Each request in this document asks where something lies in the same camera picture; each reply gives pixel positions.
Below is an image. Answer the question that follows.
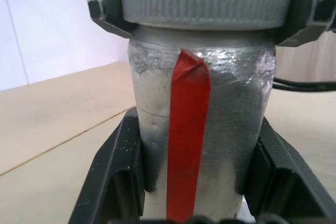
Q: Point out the black cable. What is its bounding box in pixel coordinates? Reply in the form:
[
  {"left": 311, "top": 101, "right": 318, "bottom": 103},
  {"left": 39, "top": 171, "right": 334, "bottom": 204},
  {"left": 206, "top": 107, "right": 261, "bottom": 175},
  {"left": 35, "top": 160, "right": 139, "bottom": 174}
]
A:
[{"left": 272, "top": 78, "right": 336, "bottom": 92}]

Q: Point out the grey jar with red tape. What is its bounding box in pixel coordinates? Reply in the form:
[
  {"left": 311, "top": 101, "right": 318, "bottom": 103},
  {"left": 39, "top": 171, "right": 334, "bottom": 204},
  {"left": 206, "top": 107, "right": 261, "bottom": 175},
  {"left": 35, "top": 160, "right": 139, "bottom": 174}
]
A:
[{"left": 127, "top": 22, "right": 277, "bottom": 221}]

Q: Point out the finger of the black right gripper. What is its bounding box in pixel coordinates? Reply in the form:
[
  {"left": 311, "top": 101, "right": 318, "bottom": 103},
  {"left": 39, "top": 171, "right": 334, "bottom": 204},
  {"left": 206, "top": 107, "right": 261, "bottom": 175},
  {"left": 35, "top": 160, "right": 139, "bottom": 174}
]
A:
[
  {"left": 271, "top": 0, "right": 336, "bottom": 48},
  {"left": 86, "top": 0, "right": 159, "bottom": 39}
]

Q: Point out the grey ribbed jar lid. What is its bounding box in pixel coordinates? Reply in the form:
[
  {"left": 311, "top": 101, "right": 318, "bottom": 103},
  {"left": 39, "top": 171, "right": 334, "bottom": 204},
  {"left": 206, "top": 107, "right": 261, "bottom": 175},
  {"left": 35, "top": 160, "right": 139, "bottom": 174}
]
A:
[{"left": 121, "top": 0, "right": 293, "bottom": 30}]

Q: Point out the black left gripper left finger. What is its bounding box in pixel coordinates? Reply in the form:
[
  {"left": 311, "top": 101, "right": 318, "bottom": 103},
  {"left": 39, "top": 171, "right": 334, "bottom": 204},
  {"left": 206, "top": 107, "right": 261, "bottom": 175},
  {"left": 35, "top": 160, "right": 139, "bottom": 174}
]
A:
[{"left": 68, "top": 108, "right": 146, "bottom": 224}]

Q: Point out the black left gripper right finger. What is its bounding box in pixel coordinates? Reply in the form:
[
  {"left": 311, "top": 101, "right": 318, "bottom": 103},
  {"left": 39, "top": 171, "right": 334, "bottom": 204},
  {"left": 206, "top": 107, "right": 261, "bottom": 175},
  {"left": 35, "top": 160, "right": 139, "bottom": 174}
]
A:
[{"left": 237, "top": 115, "right": 336, "bottom": 224}]

